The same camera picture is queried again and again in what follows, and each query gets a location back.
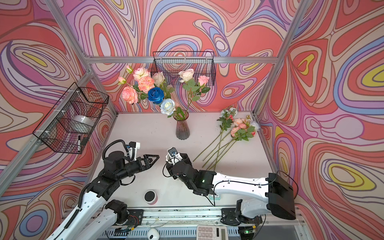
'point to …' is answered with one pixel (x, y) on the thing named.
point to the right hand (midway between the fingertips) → (174, 160)
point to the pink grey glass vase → (182, 130)
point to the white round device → (153, 234)
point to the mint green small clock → (216, 197)
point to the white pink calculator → (212, 232)
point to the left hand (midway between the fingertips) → (157, 158)
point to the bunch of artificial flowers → (232, 128)
